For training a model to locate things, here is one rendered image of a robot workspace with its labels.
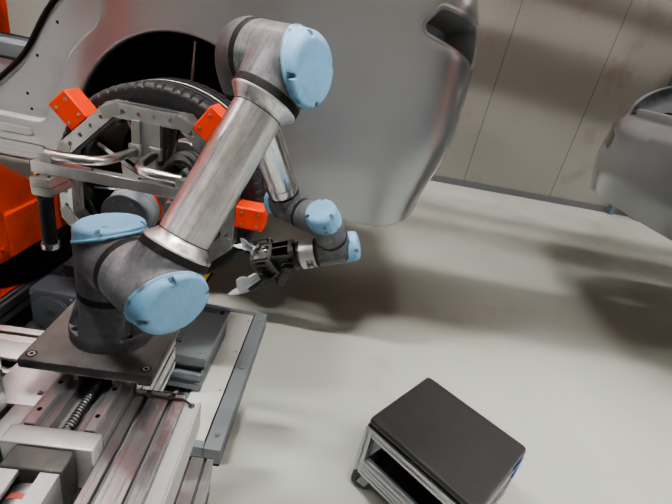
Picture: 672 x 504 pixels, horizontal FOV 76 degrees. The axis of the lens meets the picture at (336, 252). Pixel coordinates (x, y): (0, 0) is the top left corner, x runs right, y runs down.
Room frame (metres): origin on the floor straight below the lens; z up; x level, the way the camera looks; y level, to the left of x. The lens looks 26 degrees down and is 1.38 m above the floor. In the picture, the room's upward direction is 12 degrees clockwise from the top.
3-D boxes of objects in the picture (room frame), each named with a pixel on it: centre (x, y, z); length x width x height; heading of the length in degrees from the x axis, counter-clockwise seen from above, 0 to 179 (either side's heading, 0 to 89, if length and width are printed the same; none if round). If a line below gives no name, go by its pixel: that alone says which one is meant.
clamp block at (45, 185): (1.02, 0.76, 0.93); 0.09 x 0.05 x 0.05; 2
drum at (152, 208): (1.16, 0.60, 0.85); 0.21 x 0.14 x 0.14; 2
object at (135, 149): (1.11, 0.69, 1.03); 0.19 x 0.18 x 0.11; 2
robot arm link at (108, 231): (0.64, 0.38, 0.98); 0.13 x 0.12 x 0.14; 56
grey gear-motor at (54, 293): (1.43, 0.97, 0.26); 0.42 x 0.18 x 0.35; 2
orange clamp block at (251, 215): (1.25, 0.28, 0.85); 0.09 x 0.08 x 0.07; 92
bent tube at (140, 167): (1.11, 0.50, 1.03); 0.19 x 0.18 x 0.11; 2
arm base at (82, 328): (0.65, 0.39, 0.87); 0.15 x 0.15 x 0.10
